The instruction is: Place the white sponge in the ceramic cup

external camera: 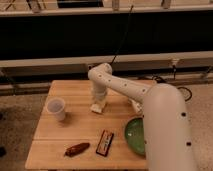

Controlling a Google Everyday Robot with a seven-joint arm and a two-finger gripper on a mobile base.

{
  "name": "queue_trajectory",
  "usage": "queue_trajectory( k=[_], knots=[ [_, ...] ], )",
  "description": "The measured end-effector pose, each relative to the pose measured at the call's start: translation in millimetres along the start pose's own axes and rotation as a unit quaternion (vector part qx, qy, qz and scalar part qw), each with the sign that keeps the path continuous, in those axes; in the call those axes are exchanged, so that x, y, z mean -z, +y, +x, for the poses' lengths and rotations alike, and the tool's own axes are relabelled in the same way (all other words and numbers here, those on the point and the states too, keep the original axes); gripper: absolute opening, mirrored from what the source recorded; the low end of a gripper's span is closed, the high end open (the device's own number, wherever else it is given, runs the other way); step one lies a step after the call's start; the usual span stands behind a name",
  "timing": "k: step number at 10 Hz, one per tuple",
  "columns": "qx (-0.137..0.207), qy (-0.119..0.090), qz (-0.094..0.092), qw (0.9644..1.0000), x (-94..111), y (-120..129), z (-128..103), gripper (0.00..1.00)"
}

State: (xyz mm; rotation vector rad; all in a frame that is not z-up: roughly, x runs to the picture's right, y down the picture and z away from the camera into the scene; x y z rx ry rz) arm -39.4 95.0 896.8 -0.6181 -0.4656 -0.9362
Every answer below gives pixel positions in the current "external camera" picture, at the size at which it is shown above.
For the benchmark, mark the wooden folding table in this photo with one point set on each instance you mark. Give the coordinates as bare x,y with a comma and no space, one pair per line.
52,137

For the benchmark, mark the white sponge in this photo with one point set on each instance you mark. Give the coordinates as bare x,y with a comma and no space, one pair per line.
96,108

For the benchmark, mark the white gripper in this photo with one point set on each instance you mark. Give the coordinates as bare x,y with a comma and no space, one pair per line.
99,97

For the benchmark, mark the green plate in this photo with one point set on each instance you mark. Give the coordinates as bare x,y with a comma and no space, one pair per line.
134,136

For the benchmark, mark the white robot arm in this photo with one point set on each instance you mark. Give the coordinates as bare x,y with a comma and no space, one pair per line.
168,142

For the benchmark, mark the white tube bottle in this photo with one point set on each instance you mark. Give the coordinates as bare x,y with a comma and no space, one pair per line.
137,107

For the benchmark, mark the brown sausage toy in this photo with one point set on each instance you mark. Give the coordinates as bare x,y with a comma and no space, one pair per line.
76,149

